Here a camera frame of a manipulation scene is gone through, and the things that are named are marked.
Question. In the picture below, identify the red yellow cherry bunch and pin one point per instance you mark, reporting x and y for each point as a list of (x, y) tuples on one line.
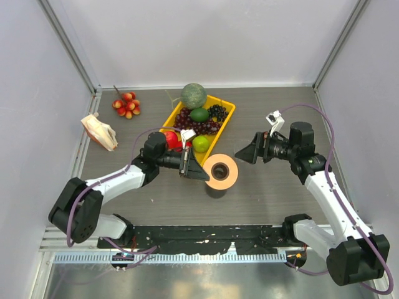
[(127, 104)]

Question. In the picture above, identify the light green apple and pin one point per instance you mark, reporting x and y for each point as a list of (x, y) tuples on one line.
[(200, 144)]

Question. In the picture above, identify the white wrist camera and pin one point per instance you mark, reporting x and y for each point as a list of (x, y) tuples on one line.
[(276, 121), (186, 136)]

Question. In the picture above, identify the dark green lime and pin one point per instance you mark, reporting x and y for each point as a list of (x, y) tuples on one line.
[(199, 114)]

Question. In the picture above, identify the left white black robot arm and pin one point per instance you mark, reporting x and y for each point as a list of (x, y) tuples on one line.
[(77, 211)]

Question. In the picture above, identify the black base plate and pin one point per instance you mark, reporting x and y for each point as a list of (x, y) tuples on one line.
[(207, 239)]

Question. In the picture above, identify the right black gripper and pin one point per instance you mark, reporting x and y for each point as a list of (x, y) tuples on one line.
[(260, 146)]

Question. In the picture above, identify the white slotted cable duct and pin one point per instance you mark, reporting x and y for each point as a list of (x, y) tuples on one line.
[(117, 257)]

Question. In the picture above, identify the clear glass ribbed dripper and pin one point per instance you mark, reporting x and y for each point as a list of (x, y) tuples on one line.
[(238, 146)]

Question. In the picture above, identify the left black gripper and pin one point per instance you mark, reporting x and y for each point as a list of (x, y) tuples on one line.
[(191, 168)]

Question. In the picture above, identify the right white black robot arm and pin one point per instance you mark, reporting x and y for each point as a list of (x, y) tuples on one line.
[(352, 252)]

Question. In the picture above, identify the red grape bunch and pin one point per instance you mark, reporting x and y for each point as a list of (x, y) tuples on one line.
[(184, 122)]

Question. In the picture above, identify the black grape bunch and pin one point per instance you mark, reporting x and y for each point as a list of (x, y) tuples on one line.
[(218, 112)]

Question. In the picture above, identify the green melon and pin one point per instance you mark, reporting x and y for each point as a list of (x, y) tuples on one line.
[(193, 95)]

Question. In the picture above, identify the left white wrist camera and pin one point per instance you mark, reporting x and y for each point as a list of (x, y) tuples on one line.
[(186, 136)]

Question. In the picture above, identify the yellow plastic tray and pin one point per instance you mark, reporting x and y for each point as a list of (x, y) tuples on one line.
[(211, 100)]

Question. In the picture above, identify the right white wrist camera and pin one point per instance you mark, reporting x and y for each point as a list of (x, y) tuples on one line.
[(276, 121)]

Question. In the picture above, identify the red apple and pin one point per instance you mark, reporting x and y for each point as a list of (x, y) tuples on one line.
[(172, 140)]

